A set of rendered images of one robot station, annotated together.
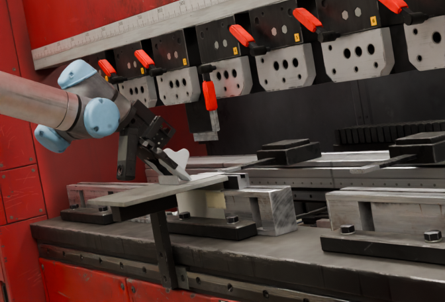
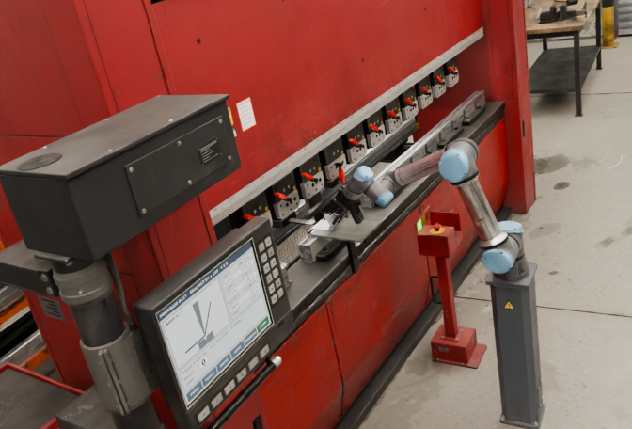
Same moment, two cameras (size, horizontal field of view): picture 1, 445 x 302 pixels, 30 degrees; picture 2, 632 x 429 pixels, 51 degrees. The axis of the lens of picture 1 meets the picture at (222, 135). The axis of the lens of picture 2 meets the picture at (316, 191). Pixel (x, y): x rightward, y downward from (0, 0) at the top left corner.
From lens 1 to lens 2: 4.00 m
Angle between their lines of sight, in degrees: 106
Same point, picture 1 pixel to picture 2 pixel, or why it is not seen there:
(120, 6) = (277, 156)
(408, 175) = (325, 194)
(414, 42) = (390, 125)
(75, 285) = (285, 357)
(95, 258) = (303, 315)
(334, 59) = (373, 139)
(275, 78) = (357, 155)
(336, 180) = (302, 214)
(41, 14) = not seen: hidden behind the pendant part
